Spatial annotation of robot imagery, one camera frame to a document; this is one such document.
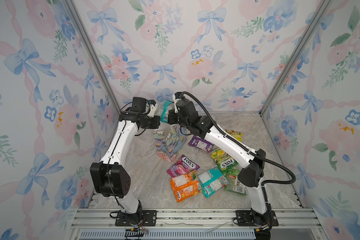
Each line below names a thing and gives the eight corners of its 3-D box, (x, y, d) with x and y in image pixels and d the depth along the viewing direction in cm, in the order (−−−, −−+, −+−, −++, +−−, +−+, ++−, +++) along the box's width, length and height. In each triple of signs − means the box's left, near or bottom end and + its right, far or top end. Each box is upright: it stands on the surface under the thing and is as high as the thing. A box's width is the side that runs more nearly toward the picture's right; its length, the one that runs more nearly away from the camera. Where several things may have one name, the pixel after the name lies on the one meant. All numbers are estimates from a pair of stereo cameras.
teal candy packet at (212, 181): (206, 198, 82) (207, 196, 79) (195, 178, 88) (195, 177, 86) (228, 185, 86) (229, 183, 84) (216, 167, 93) (216, 165, 91)
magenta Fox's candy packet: (167, 172, 91) (167, 170, 88) (184, 155, 98) (184, 153, 96) (183, 186, 86) (183, 184, 83) (199, 167, 93) (199, 165, 91)
